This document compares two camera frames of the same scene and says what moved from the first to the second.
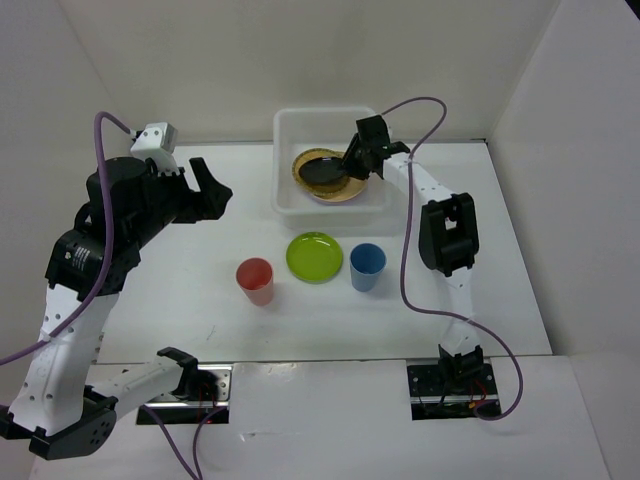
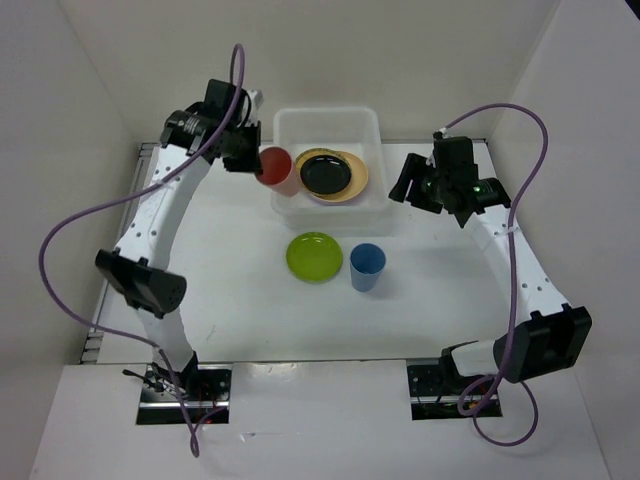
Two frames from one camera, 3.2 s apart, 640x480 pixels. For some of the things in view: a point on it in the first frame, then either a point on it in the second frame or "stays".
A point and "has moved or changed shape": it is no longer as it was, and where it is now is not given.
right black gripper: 348,161 -> 414,167
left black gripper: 214,195 -> 251,164
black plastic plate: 323,170 has moved or changed shape
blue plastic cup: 367,262 stays
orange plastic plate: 354,188 stays
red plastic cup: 255,276 -> 278,170
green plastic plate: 313,257 stays
